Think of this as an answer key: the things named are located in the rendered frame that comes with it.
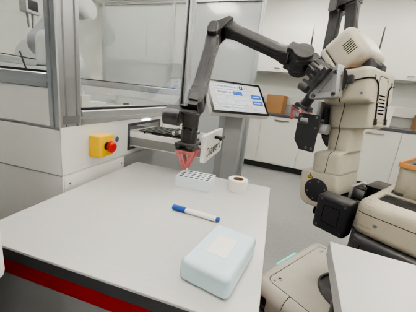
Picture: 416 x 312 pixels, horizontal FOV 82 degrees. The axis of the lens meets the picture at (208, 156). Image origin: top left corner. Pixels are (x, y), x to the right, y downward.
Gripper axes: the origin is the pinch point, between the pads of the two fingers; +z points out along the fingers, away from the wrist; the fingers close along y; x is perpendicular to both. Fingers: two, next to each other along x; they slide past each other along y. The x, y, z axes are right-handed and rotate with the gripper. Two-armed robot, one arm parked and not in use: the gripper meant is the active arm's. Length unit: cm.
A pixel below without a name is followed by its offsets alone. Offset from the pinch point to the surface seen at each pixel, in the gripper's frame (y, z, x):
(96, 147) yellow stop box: 16.8, -5.1, -25.3
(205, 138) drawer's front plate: -6.0, -10.2, 4.3
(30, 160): 27.4, 0.0, -40.0
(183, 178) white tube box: 6.9, 2.3, 2.3
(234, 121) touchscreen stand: -115, -9, -6
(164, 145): -7.3, -4.2, -12.7
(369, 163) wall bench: -301, 37, 159
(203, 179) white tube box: 4.8, 1.9, 8.7
